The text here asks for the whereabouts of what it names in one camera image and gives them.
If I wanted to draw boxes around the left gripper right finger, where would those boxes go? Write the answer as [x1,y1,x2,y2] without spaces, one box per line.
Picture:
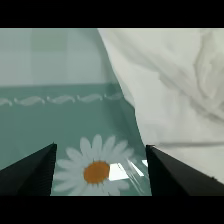
[145,144,224,197]

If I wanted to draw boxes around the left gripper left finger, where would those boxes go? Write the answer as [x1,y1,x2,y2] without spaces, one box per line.
[0,142,58,197]

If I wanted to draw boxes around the white shirt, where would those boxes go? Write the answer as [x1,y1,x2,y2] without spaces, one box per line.
[97,28,224,185]

